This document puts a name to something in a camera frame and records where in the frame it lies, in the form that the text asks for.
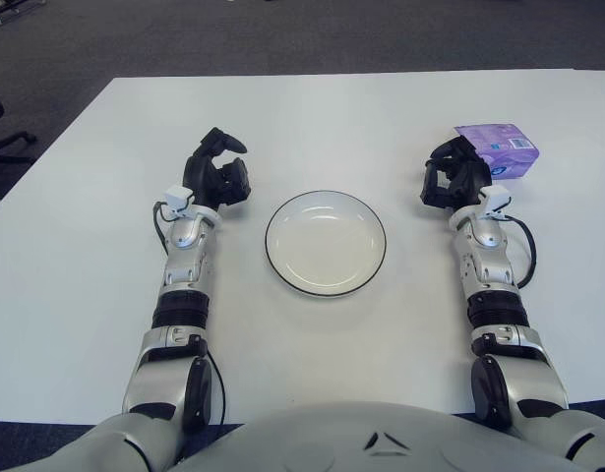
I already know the black chair wheel base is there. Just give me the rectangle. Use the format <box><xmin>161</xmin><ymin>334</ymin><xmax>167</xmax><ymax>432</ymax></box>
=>
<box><xmin>0</xmin><ymin>0</ymin><xmax>37</xmax><ymax>26</ymax></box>

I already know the silver robot torso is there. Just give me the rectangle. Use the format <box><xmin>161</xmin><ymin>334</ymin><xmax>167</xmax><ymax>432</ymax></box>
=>
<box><xmin>173</xmin><ymin>400</ymin><xmax>578</xmax><ymax>472</ymax></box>

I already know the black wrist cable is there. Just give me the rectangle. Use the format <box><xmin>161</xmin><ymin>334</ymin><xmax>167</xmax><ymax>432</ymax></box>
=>
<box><xmin>503</xmin><ymin>215</ymin><xmax>536</xmax><ymax>289</ymax></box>
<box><xmin>152</xmin><ymin>201</ymin><xmax>173</xmax><ymax>257</ymax></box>

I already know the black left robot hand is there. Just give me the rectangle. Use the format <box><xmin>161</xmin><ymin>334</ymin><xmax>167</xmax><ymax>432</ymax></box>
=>
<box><xmin>182</xmin><ymin>126</ymin><xmax>254</xmax><ymax>210</ymax></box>

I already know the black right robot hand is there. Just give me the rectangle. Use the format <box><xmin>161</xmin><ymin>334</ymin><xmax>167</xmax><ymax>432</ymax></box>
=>
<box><xmin>417</xmin><ymin>133</ymin><xmax>493</xmax><ymax>207</ymax></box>

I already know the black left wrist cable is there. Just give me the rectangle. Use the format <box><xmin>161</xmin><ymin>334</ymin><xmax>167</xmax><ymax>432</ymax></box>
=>
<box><xmin>152</xmin><ymin>201</ymin><xmax>173</xmax><ymax>257</ymax></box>

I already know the purple tissue paper pack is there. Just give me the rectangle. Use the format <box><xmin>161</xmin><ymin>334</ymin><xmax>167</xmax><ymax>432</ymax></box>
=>
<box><xmin>454</xmin><ymin>122</ymin><xmax>541</xmax><ymax>182</ymax></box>

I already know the white plate with black rim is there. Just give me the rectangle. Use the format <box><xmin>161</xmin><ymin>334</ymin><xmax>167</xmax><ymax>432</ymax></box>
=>
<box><xmin>264</xmin><ymin>190</ymin><xmax>388</xmax><ymax>299</ymax></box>

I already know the black left elbow cable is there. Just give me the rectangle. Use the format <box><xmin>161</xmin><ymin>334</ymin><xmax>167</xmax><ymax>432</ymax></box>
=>
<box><xmin>203</xmin><ymin>343</ymin><xmax>228</xmax><ymax>425</ymax></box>

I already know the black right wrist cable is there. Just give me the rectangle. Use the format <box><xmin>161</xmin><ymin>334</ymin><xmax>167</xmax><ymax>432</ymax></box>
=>
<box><xmin>503</xmin><ymin>215</ymin><xmax>536</xmax><ymax>289</ymax></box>

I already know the black office chair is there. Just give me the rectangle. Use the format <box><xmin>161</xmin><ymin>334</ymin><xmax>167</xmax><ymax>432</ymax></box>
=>
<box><xmin>0</xmin><ymin>88</ymin><xmax>37</xmax><ymax>161</ymax></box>

